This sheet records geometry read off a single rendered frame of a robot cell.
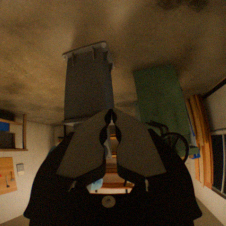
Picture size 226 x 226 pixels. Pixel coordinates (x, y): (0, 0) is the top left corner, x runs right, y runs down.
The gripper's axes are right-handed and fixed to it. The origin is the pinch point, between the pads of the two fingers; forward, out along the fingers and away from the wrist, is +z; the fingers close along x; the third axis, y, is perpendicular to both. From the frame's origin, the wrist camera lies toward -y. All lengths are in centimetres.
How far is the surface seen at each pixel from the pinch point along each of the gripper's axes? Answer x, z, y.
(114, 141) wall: -7, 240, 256
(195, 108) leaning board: 162, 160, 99
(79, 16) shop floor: -17, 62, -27
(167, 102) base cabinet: 48, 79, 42
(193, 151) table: 68, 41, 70
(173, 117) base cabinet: 52, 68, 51
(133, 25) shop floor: 15, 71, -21
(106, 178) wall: -35, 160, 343
